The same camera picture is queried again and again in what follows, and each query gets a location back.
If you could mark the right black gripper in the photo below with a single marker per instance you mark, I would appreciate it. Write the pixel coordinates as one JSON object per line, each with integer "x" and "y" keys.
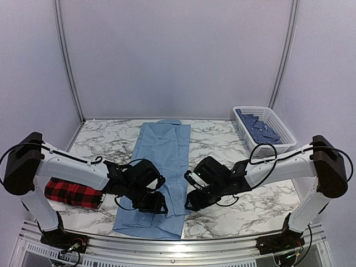
{"x": 197, "y": 202}

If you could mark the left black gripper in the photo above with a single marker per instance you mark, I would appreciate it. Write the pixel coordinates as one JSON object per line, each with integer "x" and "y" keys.
{"x": 156, "y": 205}

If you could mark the light blue long sleeve shirt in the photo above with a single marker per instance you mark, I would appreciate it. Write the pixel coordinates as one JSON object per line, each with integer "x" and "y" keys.
{"x": 166, "y": 144}

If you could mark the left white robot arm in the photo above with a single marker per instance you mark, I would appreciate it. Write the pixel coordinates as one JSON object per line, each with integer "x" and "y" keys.
{"x": 33, "y": 158}

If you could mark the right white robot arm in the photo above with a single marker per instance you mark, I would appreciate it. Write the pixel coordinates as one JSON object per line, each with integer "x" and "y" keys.
{"x": 318, "y": 160}

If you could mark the blue patterned shirt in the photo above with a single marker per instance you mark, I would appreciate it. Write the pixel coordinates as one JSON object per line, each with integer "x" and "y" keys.
{"x": 259, "y": 131}

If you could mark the red black plaid shirt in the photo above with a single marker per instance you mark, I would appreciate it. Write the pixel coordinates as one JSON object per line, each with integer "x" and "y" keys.
{"x": 73, "y": 194}

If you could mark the white plastic basket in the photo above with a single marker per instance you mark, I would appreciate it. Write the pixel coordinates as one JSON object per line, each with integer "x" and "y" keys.
{"x": 269, "y": 117}

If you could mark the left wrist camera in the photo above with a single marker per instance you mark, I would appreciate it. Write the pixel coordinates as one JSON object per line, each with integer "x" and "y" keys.
{"x": 156, "y": 184}

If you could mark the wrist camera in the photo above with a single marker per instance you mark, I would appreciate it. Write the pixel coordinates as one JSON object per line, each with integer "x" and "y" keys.
{"x": 190, "y": 178}
{"x": 156, "y": 184}

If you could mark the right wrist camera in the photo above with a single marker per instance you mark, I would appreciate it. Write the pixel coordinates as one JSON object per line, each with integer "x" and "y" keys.
{"x": 190, "y": 178}

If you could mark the aluminium front frame rail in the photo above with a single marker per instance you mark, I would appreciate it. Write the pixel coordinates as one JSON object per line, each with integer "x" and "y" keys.
{"x": 115, "y": 251}

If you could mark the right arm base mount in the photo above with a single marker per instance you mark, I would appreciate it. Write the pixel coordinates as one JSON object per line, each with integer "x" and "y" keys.
{"x": 278, "y": 242}

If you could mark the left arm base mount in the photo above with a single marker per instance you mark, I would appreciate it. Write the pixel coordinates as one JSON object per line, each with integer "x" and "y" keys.
{"x": 76, "y": 241}

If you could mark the right aluminium wall post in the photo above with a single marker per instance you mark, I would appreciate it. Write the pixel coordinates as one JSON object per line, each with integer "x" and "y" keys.
{"x": 286, "y": 52}

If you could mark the aluminium wall post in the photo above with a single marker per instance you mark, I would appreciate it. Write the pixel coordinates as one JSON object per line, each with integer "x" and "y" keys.
{"x": 57, "y": 6}
{"x": 286, "y": 52}

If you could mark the left aluminium wall post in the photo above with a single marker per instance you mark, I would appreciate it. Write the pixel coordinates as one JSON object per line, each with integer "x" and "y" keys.
{"x": 57, "y": 6}

